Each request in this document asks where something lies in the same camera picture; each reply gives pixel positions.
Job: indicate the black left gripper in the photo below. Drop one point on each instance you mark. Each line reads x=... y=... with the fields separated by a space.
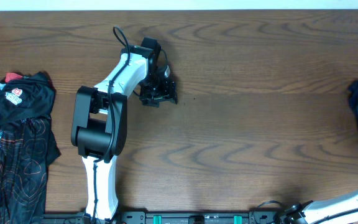
x=169 y=94

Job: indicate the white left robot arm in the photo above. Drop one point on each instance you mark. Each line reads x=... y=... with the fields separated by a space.
x=99 y=128

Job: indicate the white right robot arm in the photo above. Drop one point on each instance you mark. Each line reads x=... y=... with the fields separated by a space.
x=342 y=209

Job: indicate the black patterned garment pile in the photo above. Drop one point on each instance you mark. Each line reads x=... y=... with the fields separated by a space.
x=27 y=146

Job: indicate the black mounting rail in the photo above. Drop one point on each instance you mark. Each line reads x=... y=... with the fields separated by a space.
x=144 y=217

